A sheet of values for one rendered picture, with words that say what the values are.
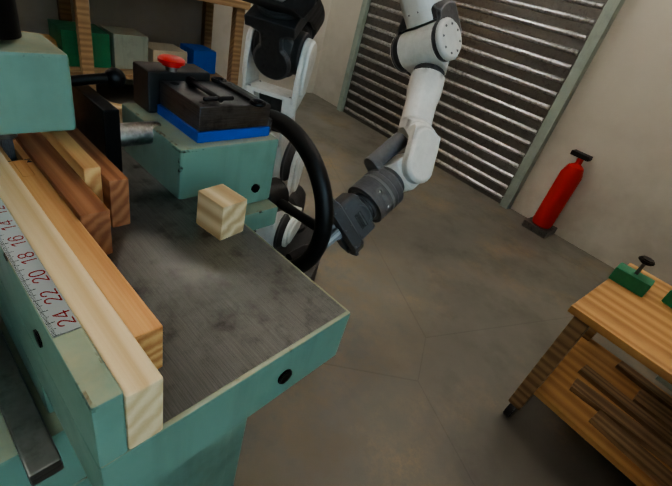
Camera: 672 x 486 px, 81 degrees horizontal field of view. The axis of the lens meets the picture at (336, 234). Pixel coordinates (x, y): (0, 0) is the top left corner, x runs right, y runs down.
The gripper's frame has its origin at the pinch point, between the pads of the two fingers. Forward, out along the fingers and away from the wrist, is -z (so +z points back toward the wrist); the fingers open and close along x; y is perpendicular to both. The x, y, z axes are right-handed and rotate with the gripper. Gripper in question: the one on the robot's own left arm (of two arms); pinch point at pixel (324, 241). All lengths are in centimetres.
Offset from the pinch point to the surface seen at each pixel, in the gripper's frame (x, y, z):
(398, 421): -81, -29, -3
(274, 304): 14.1, 31.6, -18.5
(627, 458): -113, 17, 36
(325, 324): 10.9, 34.6, -16.7
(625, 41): -66, -60, 254
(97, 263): 25.5, 30.6, -26.1
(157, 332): 20.9, 36.6, -25.8
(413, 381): -86, -38, 12
